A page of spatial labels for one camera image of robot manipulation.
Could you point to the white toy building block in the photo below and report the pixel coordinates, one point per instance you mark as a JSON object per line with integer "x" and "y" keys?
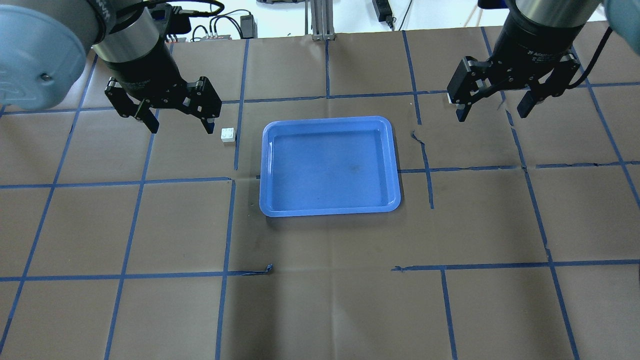
{"x": 228, "y": 136}

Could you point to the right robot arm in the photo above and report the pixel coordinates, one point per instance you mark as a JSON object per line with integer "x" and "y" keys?
{"x": 622, "y": 16}

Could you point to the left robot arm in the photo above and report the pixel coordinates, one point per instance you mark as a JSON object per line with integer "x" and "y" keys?
{"x": 44, "y": 45}

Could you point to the blue plastic tray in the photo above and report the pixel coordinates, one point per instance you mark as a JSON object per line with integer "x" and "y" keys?
{"x": 329, "y": 166}

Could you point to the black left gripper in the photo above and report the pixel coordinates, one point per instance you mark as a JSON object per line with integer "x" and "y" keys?
{"x": 147, "y": 70}

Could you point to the black power adapter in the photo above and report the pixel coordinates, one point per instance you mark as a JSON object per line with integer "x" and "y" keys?
{"x": 248, "y": 27}

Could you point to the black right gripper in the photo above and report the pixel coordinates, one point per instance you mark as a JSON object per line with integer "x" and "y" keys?
{"x": 532, "y": 50}

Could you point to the aluminium frame post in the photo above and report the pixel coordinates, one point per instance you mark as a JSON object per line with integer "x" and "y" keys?
{"x": 322, "y": 20}

